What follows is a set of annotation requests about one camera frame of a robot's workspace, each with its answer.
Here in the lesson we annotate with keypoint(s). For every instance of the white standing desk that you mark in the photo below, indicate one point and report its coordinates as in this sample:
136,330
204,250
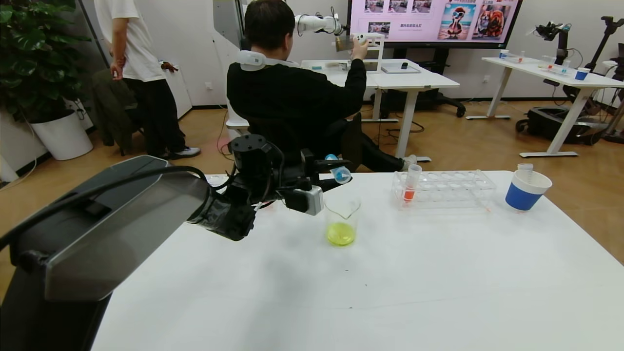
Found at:
414,80

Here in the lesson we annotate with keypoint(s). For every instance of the white neck-worn headset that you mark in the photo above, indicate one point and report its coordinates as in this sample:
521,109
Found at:
251,58

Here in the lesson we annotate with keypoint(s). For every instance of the large green potted plant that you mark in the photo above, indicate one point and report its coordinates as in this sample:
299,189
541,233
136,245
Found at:
34,58

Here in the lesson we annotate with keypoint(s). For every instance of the long white table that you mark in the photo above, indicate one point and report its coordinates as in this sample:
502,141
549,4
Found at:
536,70

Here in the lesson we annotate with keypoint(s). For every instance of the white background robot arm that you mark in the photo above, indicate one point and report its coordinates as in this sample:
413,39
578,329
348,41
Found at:
317,23

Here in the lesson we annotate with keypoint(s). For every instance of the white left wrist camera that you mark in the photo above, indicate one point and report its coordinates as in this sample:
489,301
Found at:
304,201

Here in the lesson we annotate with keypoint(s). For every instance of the blue paper cup white rim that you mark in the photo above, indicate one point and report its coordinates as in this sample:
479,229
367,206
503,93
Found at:
524,197

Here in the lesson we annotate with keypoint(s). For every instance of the clear glass beaker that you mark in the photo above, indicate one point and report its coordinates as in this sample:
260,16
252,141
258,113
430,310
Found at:
341,229

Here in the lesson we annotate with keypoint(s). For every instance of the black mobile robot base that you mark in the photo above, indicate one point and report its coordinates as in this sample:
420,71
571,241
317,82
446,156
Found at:
551,124

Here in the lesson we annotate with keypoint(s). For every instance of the black display stand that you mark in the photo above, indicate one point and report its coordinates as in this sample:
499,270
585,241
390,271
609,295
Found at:
441,54

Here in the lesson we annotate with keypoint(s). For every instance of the white plant pot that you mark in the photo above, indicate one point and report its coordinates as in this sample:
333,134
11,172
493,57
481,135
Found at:
63,139

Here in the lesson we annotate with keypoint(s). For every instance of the white robot body column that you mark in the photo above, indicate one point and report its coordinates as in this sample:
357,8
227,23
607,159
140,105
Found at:
224,58

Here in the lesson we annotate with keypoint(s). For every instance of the large wall display screen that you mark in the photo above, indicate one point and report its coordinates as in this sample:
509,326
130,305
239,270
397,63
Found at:
438,22

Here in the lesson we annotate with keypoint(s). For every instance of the test tube with blue pigment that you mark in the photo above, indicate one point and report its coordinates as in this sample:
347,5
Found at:
341,173

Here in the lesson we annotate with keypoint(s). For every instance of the person in black sweater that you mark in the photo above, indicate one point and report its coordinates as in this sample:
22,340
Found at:
287,102

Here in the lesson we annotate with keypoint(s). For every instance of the brown flat board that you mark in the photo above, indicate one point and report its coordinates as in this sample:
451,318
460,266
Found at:
345,44

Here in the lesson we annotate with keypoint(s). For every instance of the olive green jacket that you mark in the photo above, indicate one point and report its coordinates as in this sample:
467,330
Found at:
109,107

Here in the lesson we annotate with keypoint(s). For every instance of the black tripod stand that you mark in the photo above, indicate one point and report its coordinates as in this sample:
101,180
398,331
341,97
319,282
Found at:
609,24

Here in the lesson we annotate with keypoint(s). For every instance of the black office chair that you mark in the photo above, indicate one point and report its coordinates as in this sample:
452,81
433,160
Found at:
351,144

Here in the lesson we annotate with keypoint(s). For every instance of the small white shelf rack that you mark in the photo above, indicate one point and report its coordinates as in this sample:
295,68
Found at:
375,36

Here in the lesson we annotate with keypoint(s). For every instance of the person in white t-shirt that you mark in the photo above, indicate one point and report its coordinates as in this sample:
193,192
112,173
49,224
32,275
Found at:
136,48

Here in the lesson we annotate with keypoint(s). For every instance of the test tube with red pigment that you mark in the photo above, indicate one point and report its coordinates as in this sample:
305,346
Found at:
410,190

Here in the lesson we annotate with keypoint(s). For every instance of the test tube with yellow pigment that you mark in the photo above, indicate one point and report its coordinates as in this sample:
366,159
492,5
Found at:
525,170

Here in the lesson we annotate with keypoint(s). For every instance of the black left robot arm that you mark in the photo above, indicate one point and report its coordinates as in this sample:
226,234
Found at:
122,219

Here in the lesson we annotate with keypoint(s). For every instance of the grey tablet with black puck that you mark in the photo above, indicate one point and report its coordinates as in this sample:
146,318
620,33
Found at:
399,70

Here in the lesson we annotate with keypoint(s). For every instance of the black background robot arm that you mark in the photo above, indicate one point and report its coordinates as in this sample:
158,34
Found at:
560,39

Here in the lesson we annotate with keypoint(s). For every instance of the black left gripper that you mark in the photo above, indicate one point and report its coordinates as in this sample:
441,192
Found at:
308,165

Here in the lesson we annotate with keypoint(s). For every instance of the white drawer cabinet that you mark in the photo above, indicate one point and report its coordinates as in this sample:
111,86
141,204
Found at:
181,92

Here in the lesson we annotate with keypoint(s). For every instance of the white handheld controller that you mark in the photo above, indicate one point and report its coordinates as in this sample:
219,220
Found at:
360,39

